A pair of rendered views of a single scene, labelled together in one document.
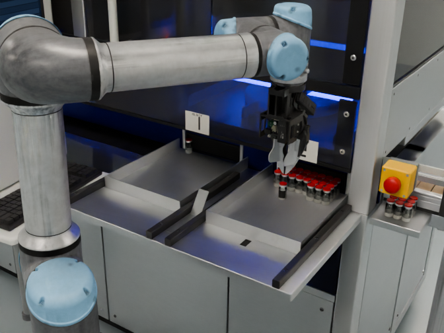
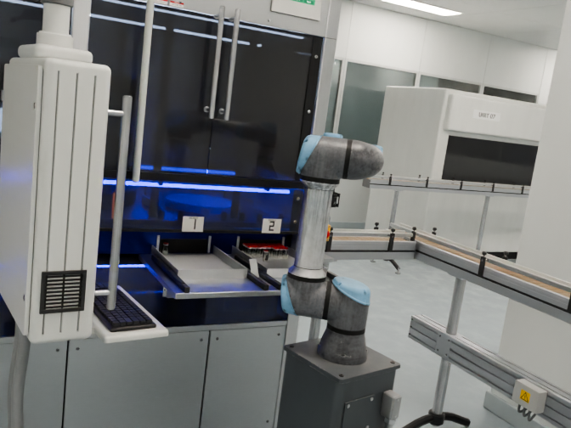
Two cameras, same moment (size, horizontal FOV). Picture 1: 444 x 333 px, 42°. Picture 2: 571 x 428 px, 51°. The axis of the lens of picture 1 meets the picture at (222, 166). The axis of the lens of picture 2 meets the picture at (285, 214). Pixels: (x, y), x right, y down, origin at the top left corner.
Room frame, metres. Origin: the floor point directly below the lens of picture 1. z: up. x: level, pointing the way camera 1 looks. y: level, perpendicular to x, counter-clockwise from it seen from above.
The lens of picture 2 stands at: (0.19, 1.91, 1.49)
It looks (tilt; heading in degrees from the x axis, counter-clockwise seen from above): 10 degrees down; 299
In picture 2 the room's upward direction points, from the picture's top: 7 degrees clockwise
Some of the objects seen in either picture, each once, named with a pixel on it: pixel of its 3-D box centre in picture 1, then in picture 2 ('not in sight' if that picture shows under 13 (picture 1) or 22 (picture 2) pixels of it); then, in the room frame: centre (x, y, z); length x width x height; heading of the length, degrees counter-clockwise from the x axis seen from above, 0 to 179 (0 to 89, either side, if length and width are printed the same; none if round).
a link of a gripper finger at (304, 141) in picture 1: (297, 136); not in sight; (1.15, -0.16, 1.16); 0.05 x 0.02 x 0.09; 57
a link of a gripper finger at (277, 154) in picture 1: (276, 154); not in sight; (1.15, -0.12, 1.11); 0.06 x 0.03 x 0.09; 147
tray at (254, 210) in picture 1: (284, 203); (277, 260); (1.33, -0.16, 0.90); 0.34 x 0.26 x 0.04; 147
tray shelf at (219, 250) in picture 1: (215, 205); (245, 273); (1.36, 0.02, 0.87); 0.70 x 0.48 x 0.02; 57
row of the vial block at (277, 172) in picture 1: (302, 185); (266, 251); (1.42, -0.22, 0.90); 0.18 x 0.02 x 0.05; 57
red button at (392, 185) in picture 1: (392, 184); not in sight; (1.25, -0.41, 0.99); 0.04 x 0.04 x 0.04; 57
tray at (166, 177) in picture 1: (179, 171); (197, 261); (1.51, 0.12, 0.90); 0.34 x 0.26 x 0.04; 147
